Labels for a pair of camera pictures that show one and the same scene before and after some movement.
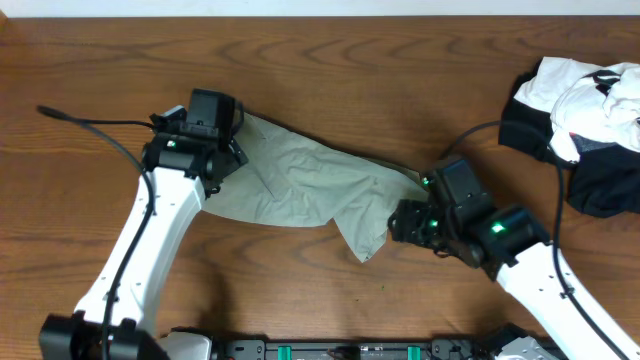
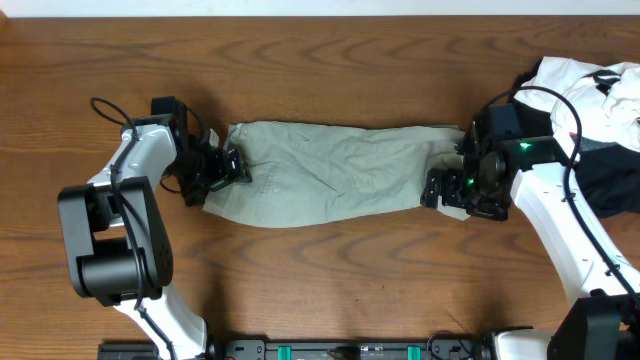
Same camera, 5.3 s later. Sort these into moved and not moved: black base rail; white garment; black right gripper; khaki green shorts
Moved: khaki green shorts; black right gripper
Not moved: black base rail; white garment
